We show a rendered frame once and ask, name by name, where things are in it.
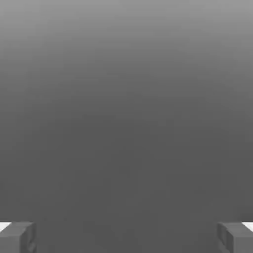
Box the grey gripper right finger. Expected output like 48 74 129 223
216 221 253 253

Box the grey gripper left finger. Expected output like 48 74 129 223
0 221 38 253

